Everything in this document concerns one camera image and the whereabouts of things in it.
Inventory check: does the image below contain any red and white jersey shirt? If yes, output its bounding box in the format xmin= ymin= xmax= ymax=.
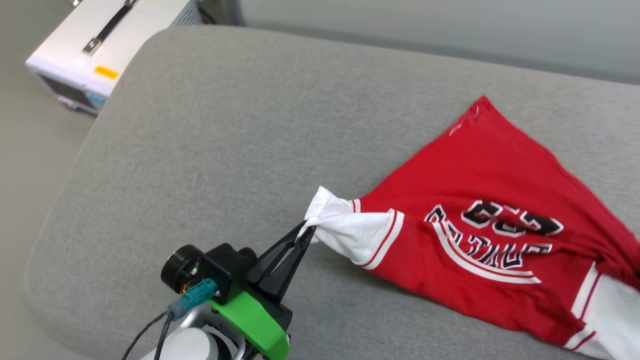
xmin=298 ymin=96 xmax=640 ymax=360

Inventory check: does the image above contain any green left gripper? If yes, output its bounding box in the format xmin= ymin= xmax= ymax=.
xmin=160 ymin=222 xmax=317 ymax=360

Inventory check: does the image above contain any white partition panel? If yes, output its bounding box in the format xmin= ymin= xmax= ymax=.
xmin=239 ymin=0 xmax=640 ymax=86

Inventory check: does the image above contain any left teal plug black cable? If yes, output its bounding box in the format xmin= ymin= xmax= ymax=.
xmin=121 ymin=278 xmax=219 ymax=360

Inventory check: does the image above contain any white device box with handle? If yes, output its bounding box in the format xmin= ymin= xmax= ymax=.
xmin=25 ymin=0 xmax=204 ymax=117

